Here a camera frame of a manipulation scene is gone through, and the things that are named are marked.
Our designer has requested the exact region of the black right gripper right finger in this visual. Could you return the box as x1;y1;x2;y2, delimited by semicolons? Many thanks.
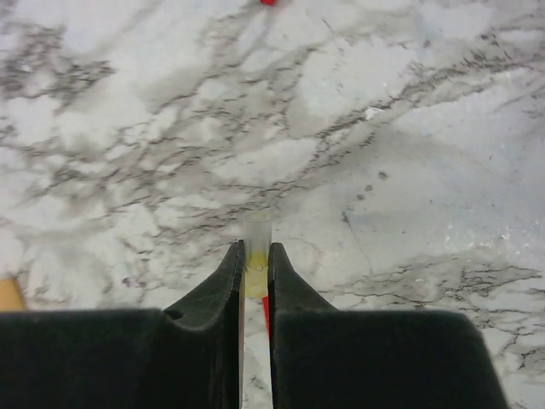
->
268;243;508;409

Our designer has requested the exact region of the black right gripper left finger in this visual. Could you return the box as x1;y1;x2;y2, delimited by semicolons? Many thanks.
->
1;242;244;408

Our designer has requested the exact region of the thin silver red pen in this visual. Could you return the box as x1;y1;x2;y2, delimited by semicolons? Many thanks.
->
260;0;278;7

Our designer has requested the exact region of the red pen cap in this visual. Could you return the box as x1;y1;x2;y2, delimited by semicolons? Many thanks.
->
261;296;270;337

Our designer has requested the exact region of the yellow translucent pen cap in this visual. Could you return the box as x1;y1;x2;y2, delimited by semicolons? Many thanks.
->
244;211;273;300

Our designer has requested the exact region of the orange yellow pen cap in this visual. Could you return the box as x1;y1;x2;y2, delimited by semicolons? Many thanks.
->
0;278;26;312

